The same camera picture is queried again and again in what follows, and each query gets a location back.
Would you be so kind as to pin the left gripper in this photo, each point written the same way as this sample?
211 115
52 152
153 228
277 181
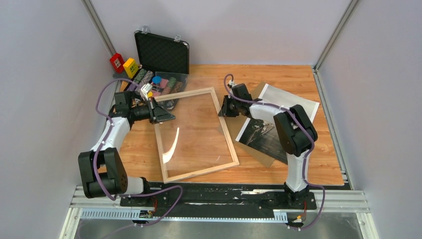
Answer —
156 113

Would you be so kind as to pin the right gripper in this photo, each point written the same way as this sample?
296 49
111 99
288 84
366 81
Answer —
225 111

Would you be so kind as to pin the light wooden picture frame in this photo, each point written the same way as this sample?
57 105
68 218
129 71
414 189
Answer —
196 135

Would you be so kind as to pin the clear acrylic sheet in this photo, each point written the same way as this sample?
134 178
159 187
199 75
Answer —
184 118

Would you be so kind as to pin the black and white photo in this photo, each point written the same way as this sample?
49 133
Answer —
264 134

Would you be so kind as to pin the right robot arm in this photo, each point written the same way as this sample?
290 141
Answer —
296 133

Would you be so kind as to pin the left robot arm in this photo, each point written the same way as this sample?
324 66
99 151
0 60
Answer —
101 168

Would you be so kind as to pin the brown backing board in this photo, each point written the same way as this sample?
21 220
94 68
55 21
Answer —
234 125

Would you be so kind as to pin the blue round chip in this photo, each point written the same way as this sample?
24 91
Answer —
156 80

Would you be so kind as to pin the black poker chip case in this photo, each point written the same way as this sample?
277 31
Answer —
165 57

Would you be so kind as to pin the yellow toy house block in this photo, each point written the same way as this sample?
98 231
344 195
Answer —
131 67

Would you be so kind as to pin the red toy house block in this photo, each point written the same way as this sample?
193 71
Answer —
117 62

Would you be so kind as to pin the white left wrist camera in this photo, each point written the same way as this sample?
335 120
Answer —
145 91

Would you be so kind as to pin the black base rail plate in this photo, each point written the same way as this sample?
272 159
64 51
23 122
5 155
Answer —
215 200

